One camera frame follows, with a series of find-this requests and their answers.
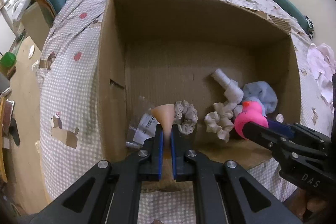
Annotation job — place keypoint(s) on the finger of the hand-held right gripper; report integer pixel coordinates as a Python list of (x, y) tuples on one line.
[(260, 136), (282, 127)]

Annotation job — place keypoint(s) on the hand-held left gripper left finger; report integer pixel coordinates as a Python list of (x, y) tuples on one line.
[(159, 151)]

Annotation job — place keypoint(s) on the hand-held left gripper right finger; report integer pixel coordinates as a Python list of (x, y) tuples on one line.
[(173, 154)]

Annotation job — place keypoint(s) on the pink plush toy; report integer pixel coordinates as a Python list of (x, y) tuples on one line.
[(249, 116)]

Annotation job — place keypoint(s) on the clear labelled plastic bag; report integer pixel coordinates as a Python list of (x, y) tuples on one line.
[(144, 129)]

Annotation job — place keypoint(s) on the peach soft cone toy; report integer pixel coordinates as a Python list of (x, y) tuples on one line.
[(163, 115)]

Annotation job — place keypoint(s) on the blue fluffy sock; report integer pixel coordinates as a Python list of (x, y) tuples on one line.
[(262, 95)]

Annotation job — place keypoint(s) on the grey lace scrunchie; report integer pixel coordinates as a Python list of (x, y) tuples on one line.
[(187, 113)]

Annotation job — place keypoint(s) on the cream ruffled scrunchie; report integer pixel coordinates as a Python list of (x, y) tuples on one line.
[(218, 121)]

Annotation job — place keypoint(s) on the white soft cloth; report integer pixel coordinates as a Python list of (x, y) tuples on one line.
[(228, 85)]

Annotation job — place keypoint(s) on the person's right hand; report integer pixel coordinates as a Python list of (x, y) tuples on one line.
[(316, 209)]

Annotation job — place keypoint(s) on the pale pink garment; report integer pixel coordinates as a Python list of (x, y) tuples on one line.
[(323, 64)]

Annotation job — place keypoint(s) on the checked dog print blanket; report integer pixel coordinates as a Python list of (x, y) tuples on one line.
[(73, 108)]

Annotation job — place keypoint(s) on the small black patterned item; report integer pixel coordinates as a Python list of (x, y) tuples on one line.
[(309, 26)]

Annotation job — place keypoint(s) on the teal bolster cushion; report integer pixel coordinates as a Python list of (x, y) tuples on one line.
[(278, 1)]

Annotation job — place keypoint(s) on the dark slipper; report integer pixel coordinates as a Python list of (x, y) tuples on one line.
[(14, 132)]

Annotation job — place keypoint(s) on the crumpled paper on floor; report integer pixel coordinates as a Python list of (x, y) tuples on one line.
[(34, 66)]

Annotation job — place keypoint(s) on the yellow wooden chair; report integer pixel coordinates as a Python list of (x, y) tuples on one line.
[(4, 140)]

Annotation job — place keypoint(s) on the white paper scrap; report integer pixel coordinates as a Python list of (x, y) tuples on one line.
[(31, 51)]

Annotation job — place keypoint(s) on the green plastic bucket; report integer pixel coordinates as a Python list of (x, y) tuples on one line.
[(8, 60)]

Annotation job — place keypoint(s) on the tall cardboard box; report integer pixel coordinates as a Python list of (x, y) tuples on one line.
[(34, 20)]

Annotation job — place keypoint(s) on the white washing machine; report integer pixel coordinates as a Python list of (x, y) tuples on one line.
[(13, 2)]

